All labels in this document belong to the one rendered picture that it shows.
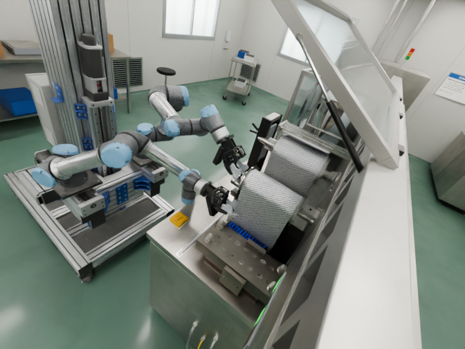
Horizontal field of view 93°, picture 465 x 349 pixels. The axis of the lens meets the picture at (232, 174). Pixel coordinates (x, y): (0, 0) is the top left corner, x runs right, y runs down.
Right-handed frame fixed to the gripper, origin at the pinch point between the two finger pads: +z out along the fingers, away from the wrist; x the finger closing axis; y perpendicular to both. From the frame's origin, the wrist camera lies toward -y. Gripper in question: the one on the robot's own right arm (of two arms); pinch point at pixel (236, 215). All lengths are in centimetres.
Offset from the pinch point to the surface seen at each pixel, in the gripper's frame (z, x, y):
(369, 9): -71, 556, 129
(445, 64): 108, 556, 78
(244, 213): 3.5, -0.3, 3.9
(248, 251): 14.1, -8.8, -5.7
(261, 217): 11.0, -0.3, 8.0
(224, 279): 12.2, -21.9, -13.1
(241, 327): 27.8, -25.9, -27.7
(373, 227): 33, -39, 57
